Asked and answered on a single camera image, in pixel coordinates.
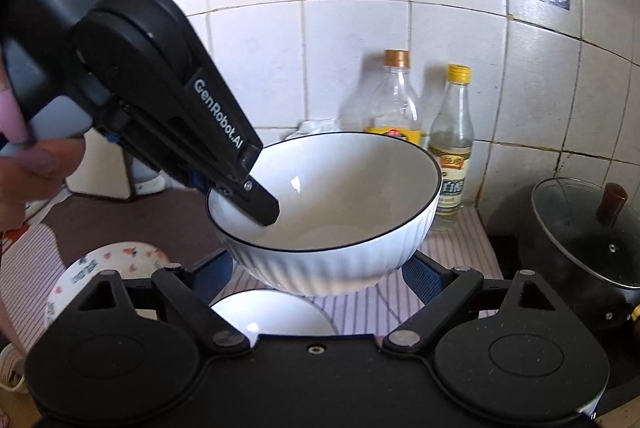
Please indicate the white seasoning bag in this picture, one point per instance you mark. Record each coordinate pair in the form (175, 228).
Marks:
(317, 128)

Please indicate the white ribbed bowl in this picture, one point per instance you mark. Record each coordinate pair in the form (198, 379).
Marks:
(270, 313)
(350, 208)

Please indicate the pink printed plate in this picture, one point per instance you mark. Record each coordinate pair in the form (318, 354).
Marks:
(115, 255)

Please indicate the brown cap yellow label bottle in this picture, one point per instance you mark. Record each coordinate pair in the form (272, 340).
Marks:
(395, 98)

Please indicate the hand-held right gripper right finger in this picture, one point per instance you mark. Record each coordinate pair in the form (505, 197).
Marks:
(425, 283)

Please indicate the person's left hand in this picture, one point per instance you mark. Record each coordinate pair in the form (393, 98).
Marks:
(30, 161)

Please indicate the glass pot lid brown knob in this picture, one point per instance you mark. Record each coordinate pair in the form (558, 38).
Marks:
(575, 228)

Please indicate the striped cloth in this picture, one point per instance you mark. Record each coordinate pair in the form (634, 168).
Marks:
(360, 308)

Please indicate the dark cooking pot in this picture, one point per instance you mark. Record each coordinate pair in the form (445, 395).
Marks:
(550, 273)

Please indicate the yellow cap clear bottle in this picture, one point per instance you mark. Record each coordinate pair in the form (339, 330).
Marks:
(452, 143)

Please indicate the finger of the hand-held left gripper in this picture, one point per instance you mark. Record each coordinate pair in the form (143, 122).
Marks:
(262, 207)
(150, 144)

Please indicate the brown cloth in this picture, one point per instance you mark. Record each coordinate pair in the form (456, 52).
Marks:
(125, 223)

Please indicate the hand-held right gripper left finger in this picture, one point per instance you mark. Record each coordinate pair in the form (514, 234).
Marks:
(215, 280)

